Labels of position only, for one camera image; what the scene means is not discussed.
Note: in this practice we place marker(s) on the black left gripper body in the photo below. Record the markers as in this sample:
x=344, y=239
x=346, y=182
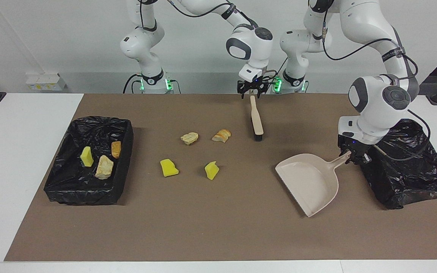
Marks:
x=355, y=146

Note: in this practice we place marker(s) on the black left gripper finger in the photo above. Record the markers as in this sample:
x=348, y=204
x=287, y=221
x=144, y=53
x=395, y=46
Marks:
x=362, y=159
x=343, y=152

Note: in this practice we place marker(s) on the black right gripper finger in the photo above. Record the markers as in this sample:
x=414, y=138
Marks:
x=263, y=93
x=243, y=94

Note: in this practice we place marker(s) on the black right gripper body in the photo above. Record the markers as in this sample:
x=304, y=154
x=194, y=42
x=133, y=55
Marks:
x=253, y=86

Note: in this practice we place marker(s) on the beige hand brush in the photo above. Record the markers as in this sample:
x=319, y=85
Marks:
x=257, y=121

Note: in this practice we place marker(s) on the beige plastic dustpan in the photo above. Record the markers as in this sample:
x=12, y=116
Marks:
x=309, y=182

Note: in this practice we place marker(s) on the striped croissant piece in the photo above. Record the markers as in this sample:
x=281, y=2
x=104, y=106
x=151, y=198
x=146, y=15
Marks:
x=221, y=135

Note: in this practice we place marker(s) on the small pale bread chunk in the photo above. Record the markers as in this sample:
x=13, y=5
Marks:
x=189, y=138

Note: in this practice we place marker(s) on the yellow sponge with green backing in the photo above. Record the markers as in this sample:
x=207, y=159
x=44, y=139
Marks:
x=211, y=170

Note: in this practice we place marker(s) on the large yellow sponge piece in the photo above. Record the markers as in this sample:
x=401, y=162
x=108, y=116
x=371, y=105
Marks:
x=169, y=168

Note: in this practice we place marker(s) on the brown bread roll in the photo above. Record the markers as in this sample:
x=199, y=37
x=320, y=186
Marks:
x=116, y=149

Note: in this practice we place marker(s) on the large pale bread chunk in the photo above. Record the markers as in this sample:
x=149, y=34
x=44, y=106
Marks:
x=104, y=167

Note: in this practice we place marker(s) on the small curved yellow sponge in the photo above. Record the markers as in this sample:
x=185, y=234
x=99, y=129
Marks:
x=87, y=156

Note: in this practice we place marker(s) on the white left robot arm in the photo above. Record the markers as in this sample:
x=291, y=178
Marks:
x=378, y=102

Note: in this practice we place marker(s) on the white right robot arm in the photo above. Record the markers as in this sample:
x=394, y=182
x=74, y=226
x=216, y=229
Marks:
x=142, y=38

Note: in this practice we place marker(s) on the black bag-lined bin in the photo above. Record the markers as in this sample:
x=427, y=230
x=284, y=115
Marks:
x=63, y=151
x=412, y=178

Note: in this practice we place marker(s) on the brown table mat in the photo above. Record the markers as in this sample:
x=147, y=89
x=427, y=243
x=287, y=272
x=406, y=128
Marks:
x=203, y=227

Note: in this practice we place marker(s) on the white wall socket box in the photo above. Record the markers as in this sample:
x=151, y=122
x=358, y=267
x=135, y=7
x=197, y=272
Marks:
x=46, y=81

